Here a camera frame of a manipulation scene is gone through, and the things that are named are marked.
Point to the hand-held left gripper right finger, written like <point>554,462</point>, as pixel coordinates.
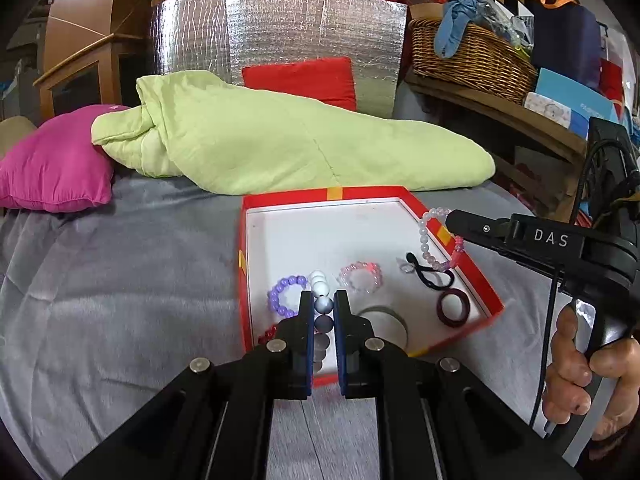
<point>341,355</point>

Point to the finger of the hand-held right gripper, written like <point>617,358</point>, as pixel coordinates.
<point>500,232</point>

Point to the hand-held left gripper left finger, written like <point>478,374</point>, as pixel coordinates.
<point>311,350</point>

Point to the thin metal bangle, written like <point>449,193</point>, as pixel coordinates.
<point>403,327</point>

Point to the red cardboard box tray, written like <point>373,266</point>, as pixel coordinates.
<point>325,235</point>

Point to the person's right hand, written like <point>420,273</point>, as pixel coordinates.
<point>567,375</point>

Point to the dark red bangle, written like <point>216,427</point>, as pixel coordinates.
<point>442,317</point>

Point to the wooden shelf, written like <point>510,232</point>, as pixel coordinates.
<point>500,105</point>

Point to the white patterned box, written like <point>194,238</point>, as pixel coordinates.
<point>547,110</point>

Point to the blue cardboard box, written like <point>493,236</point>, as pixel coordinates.
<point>565,90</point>

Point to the wicker basket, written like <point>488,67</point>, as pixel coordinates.
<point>480,65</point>

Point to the red paper bag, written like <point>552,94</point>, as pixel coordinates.
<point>612,80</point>

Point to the grey bed cover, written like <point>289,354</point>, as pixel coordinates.
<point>125,285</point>

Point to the navy shopping bag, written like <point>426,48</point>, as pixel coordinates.
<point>565,35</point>

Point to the light green blanket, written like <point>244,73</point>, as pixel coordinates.
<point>275,145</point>

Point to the blue cloth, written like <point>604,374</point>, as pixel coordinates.
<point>450,30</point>

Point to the red pillow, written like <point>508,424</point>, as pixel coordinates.
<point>305,80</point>

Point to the magenta pillow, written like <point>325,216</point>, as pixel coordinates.
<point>55,160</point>

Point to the silver foil panel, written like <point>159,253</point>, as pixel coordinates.
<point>200,35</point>

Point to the beige cushion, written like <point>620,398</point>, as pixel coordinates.
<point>15,135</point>

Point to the wooden cabinet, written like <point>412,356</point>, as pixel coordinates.
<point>80,10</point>

